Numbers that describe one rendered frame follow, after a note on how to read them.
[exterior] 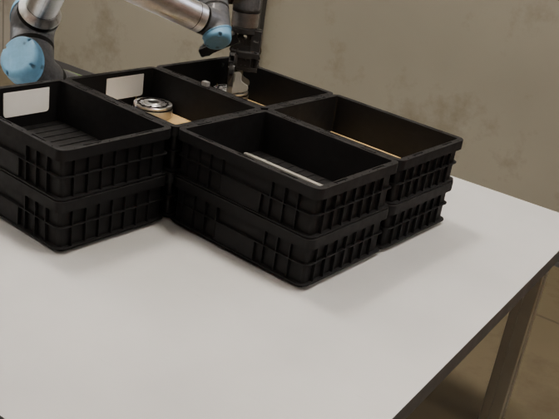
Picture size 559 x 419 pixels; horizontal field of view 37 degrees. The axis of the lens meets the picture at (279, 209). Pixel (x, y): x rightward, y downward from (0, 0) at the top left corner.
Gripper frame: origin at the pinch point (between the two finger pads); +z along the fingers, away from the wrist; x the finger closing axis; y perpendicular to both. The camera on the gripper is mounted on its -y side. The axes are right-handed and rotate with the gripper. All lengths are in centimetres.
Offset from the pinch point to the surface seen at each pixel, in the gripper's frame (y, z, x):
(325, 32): 33, 12, 174
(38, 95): -42, -5, -40
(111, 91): -28.7, -3.3, -22.3
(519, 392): 106, 85, -1
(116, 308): -10, 15, -97
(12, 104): -47, -4, -45
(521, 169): 125, 47, 116
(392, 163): 40, -8, -60
